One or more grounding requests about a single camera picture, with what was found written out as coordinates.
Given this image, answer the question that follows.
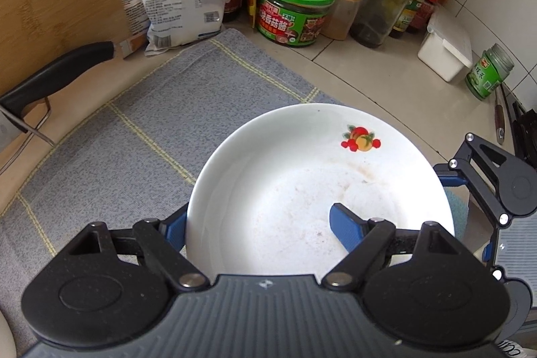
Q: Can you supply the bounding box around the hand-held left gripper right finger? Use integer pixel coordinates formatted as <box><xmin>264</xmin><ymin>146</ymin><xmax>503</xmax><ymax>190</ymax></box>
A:
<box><xmin>321</xmin><ymin>203</ymin><xmax>461</xmax><ymax>292</ymax></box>

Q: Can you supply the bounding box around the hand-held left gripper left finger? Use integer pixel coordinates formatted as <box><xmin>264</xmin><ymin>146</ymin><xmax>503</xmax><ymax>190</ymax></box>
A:
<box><xmin>67</xmin><ymin>204</ymin><xmax>211</xmax><ymax>292</ymax></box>

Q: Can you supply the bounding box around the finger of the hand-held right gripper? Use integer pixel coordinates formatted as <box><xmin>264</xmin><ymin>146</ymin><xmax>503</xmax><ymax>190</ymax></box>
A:
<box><xmin>482</xmin><ymin>240</ymin><xmax>505</xmax><ymax>282</ymax></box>
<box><xmin>433</xmin><ymin>133</ymin><xmax>518</xmax><ymax>228</ymax></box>

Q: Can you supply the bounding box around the white fruit-print plate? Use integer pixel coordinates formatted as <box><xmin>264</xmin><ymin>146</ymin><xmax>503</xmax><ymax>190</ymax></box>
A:
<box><xmin>185</xmin><ymin>103</ymin><xmax>456</xmax><ymax>277</ymax></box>

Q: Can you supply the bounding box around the grey and teal checked towel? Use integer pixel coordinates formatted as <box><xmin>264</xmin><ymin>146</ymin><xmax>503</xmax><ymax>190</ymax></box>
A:
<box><xmin>0</xmin><ymin>28</ymin><xmax>469</xmax><ymax>358</ymax></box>

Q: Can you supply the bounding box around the black stove top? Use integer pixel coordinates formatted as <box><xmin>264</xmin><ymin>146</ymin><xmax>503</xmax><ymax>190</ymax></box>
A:
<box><xmin>501</xmin><ymin>83</ymin><xmax>537</xmax><ymax>171</ymax></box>

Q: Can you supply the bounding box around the green glass jar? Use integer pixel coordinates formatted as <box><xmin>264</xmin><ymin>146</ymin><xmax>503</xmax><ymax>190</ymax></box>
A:
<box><xmin>464</xmin><ymin>43</ymin><xmax>516</xmax><ymax>102</ymax></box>

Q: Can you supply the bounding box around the white plastic lidded box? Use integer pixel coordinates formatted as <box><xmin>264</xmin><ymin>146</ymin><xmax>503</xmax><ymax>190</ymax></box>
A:
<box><xmin>417</xmin><ymin>8</ymin><xmax>475</xmax><ymax>83</ymax></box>

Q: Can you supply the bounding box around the red-capped glass bottle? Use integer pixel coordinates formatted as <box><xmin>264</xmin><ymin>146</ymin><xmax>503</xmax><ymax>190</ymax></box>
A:
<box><xmin>349</xmin><ymin>0</ymin><xmax>415</xmax><ymax>49</ymax></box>

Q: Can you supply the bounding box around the yellow-capped spice jar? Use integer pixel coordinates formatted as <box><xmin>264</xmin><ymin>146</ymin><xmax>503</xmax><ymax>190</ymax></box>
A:
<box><xmin>321</xmin><ymin>0</ymin><xmax>367</xmax><ymax>42</ymax></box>

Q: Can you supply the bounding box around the wood-handled utensil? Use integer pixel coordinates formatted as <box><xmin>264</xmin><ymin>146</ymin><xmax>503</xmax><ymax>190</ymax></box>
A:
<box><xmin>494</xmin><ymin>87</ymin><xmax>507</xmax><ymax>145</ymax></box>

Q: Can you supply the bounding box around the metal wire stand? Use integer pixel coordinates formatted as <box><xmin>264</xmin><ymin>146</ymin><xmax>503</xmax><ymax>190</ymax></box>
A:
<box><xmin>0</xmin><ymin>97</ymin><xmax>56</xmax><ymax>176</ymax></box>

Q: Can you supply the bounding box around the black-handled kitchen knife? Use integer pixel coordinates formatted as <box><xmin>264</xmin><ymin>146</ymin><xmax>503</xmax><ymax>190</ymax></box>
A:
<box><xmin>0</xmin><ymin>41</ymin><xmax>115</xmax><ymax>158</ymax></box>

